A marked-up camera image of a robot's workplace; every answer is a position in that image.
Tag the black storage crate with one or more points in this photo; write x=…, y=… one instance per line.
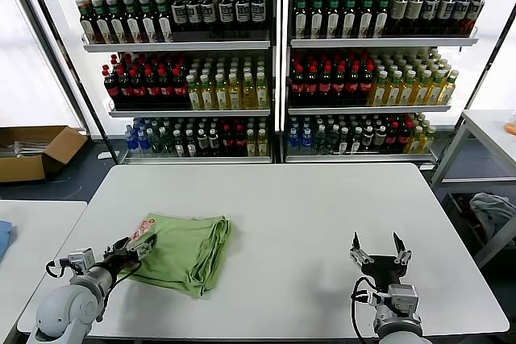
x=457, y=209

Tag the white cap tan label bottle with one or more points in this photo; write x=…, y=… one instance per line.
x=414, y=11
x=398, y=11
x=202, y=142
x=368, y=136
x=213, y=142
x=380, y=136

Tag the clear plastic packaging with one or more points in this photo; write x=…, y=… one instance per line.
x=24, y=147

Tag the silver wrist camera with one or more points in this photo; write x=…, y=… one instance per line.
x=402, y=297
x=80, y=261

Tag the green polo shirt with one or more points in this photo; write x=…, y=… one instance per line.
x=185, y=251

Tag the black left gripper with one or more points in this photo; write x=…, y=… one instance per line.
x=119, y=262

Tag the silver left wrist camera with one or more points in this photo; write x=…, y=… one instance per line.
x=80, y=261

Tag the white metal frame table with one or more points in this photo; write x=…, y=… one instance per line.
x=493, y=134

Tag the white cap dark label bottle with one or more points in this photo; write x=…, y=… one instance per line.
x=180, y=13
x=461, y=11
x=259, y=11
x=445, y=11
x=243, y=12
x=475, y=9
x=209, y=13
x=194, y=13
x=226, y=12
x=430, y=11

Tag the black slanted pole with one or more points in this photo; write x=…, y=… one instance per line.
x=482, y=78
x=77, y=78

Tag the blue cloth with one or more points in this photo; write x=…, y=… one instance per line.
x=5, y=239

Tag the red cap cola bottle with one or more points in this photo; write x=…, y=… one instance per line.
x=180, y=90
x=241, y=140
x=298, y=86
x=339, y=86
x=228, y=140
x=404, y=136
x=139, y=90
x=166, y=90
x=126, y=90
x=392, y=136
x=153, y=90
x=325, y=86
x=366, y=86
x=111, y=90
x=311, y=86
x=353, y=86

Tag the clear cup orange content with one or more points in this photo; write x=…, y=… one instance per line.
x=512, y=128

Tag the yellow drink bottle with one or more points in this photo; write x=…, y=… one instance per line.
x=446, y=92
x=434, y=92
x=222, y=96
x=379, y=92
x=393, y=92
x=415, y=140
x=194, y=96
x=407, y=92
x=262, y=96
x=252, y=142
x=208, y=96
x=250, y=96
x=236, y=96
x=421, y=92
x=263, y=142
x=428, y=140

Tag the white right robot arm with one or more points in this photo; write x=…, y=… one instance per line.
x=397, y=328

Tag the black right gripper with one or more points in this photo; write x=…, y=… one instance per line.
x=383, y=271

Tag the green cap tea bottle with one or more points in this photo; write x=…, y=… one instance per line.
x=118, y=26
x=88, y=26
x=164, y=25
x=148, y=25
x=103, y=26
x=133, y=26
x=334, y=17
x=381, y=17
x=300, y=17
x=317, y=17
x=350, y=17
x=366, y=17

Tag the brown cardboard box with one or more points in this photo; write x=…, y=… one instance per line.
x=24, y=168

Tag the grey metal shelving unit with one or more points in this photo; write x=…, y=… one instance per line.
x=286, y=78
x=275, y=78

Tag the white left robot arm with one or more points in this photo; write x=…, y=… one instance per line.
x=68, y=303

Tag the blue water bottle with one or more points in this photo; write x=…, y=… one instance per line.
x=294, y=138
x=144, y=140
x=130, y=140
x=307, y=138

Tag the grey cloth pile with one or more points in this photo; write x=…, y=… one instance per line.
x=492, y=211

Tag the dark green bottle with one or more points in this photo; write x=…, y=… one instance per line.
x=332, y=138
x=156, y=140
x=320, y=138
x=167, y=142

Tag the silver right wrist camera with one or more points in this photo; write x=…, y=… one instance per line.
x=402, y=297

